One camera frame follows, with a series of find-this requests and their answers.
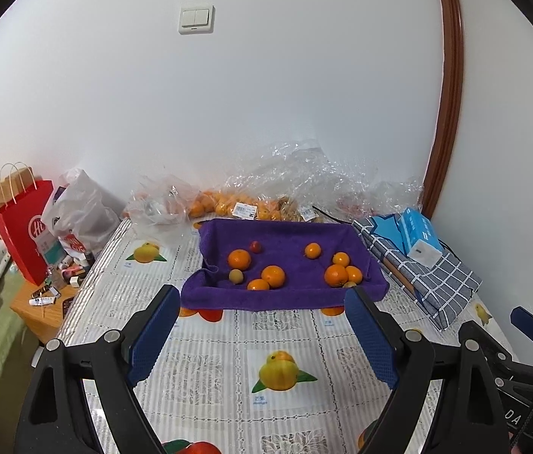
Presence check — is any grey white plastic bag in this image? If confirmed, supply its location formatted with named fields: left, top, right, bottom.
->
left=42, top=168, right=121, bottom=258

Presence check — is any wooden bedside table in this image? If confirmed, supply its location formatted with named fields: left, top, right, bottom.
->
left=10, top=265, right=88, bottom=344

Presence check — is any wooden stick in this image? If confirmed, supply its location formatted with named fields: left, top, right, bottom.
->
left=379, top=256, right=419, bottom=295

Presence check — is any fruit print tablecloth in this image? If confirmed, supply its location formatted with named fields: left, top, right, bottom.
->
left=30, top=218, right=520, bottom=454

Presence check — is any large clear plastic bag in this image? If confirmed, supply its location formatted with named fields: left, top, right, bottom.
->
left=229, top=139, right=338, bottom=209

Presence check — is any clear bag of red fruit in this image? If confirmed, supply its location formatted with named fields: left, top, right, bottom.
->
left=337, top=177, right=425, bottom=222

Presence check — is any white light switch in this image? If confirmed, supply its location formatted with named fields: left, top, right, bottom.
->
left=179, top=5, right=215, bottom=35

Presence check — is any brown wooden door frame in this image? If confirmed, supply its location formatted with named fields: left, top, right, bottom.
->
left=425, top=0, right=466, bottom=221

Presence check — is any clear bag of brown fruit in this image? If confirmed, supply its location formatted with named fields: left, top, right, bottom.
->
left=259, top=194, right=326, bottom=223

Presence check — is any red paper bag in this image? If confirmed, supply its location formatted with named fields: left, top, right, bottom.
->
left=0, top=162, right=54, bottom=287

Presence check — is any clear plastic bag of oranges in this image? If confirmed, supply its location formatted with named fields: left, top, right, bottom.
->
left=188, top=188, right=260, bottom=221

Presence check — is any large orange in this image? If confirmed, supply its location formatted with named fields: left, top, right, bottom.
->
left=261, top=265, right=287, bottom=289

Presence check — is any purple towel-lined tray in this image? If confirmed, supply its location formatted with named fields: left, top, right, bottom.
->
left=180, top=218, right=390, bottom=312

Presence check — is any blue tissue pack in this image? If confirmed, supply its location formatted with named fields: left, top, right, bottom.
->
left=400, top=208, right=443, bottom=264

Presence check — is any grey checked cloth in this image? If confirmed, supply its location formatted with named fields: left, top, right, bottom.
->
left=352, top=218, right=483, bottom=330

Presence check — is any blue star-shaped cloth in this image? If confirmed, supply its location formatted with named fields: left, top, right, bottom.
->
left=369, top=214, right=409, bottom=253

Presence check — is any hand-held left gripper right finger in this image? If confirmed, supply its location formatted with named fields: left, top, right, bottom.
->
left=344, top=286, right=513, bottom=454

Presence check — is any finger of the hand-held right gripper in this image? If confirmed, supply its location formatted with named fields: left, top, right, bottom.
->
left=511, top=306, right=533, bottom=346

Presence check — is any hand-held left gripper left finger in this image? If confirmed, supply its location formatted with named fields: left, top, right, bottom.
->
left=14, top=285, right=181, bottom=454

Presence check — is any crumpled clear plastic bag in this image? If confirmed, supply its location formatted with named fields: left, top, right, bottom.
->
left=125, top=175, right=201, bottom=235

